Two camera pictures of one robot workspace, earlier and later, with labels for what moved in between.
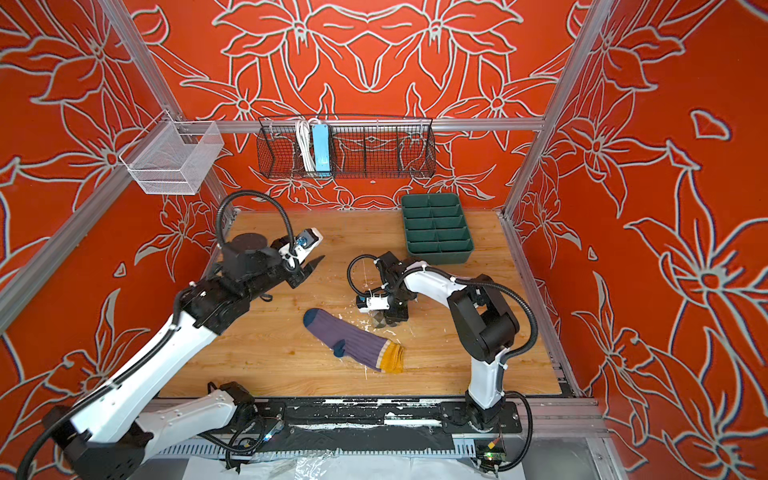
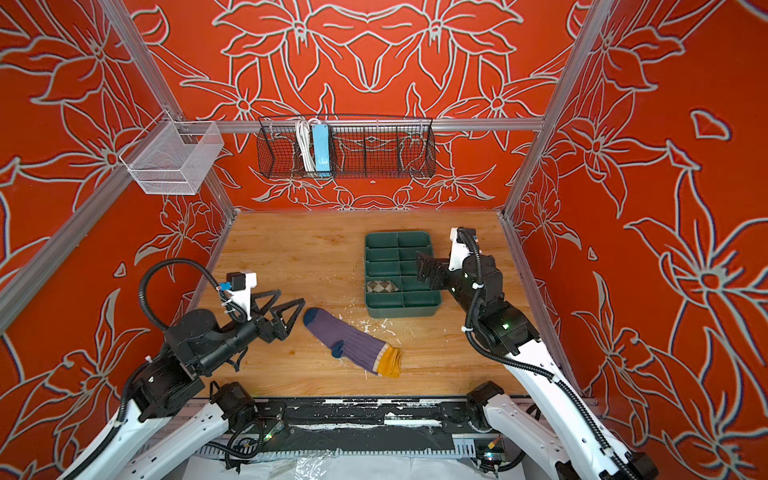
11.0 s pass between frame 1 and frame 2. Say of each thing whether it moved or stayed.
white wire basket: stayed
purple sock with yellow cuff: stayed
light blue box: stayed
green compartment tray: moved
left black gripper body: moved
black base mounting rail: stayed
